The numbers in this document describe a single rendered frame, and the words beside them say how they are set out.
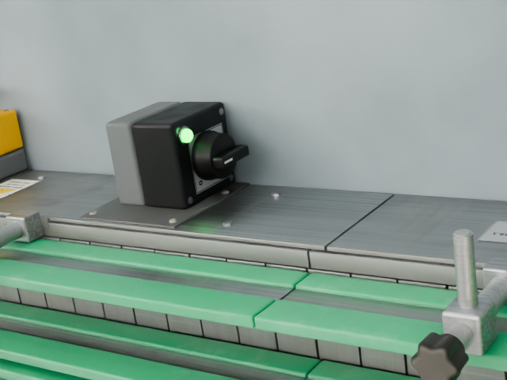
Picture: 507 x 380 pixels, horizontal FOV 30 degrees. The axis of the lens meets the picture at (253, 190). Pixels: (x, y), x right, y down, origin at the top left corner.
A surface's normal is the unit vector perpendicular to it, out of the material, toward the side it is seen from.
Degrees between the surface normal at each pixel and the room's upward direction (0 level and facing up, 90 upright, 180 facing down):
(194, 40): 0
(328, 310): 90
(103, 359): 90
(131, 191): 0
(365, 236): 90
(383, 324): 90
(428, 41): 0
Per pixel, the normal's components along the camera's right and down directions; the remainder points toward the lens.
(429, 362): -0.55, 0.33
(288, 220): -0.14, -0.94
